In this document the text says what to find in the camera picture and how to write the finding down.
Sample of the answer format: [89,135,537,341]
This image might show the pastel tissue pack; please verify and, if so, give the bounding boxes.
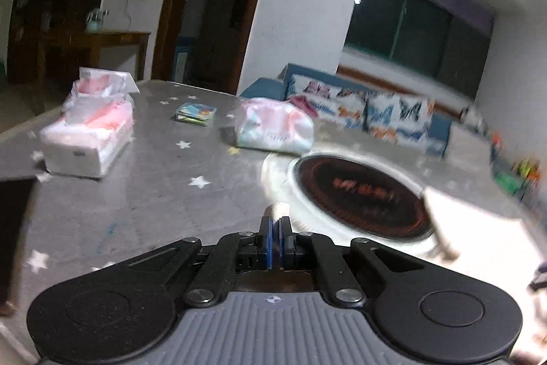
[233,97,316,157]

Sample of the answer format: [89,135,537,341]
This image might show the glass kettle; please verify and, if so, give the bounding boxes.
[84,8,109,33]

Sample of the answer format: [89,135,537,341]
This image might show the white and pink tissue pack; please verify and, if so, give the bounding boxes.
[39,66,141,179]

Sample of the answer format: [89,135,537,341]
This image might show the window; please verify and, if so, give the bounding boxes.
[343,0,493,101]

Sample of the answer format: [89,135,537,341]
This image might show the colourful blurred objects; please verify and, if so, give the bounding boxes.
[488,131,543,204]

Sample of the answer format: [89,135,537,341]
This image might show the round built-in induction cooktop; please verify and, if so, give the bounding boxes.
[261,151,442,257]

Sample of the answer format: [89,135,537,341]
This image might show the blue sofa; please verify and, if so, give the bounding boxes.
[238,63,454,159]

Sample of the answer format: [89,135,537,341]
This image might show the dark wooden shelf cabinet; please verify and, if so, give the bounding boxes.
[6,0,114,86]

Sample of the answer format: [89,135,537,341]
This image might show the butterfly print cushion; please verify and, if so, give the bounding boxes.
[287,73,369,130]
[364,92,433,146]

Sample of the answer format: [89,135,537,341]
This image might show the small colourful card pack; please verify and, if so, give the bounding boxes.
[174,102,218,129]

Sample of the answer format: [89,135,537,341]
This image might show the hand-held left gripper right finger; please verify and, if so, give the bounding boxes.
[277,215,463,308]

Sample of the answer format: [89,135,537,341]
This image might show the wooden side table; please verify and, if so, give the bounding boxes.
[42,30,152,81]

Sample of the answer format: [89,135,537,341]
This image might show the white cloth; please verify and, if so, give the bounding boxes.
[422,184,547,308]

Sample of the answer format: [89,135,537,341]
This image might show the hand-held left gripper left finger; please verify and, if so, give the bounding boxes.
[92,215,275,308]

